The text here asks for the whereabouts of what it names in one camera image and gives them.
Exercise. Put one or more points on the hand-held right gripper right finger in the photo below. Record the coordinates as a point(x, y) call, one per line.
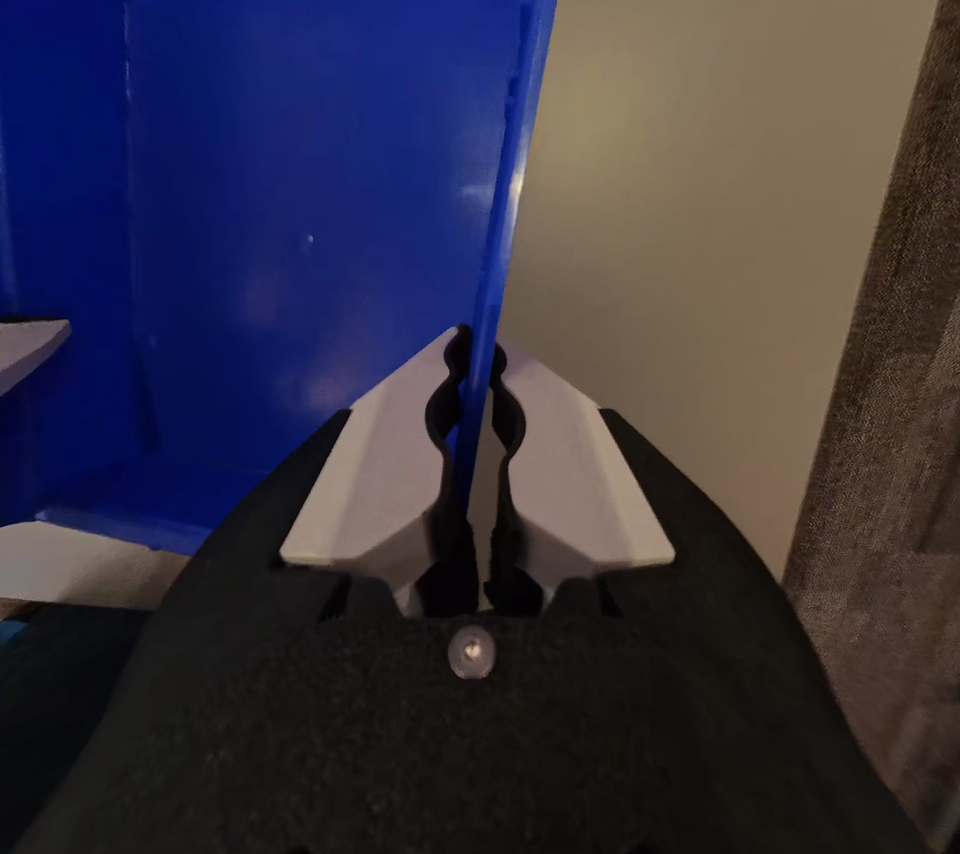
point(585, 487)

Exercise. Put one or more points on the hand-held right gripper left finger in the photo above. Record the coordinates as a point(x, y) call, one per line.
point(367, 487)

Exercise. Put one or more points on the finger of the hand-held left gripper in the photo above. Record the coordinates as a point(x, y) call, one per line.
point(26, 344)

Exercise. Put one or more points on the blue plastic bin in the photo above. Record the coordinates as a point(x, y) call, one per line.
point(300, 119)

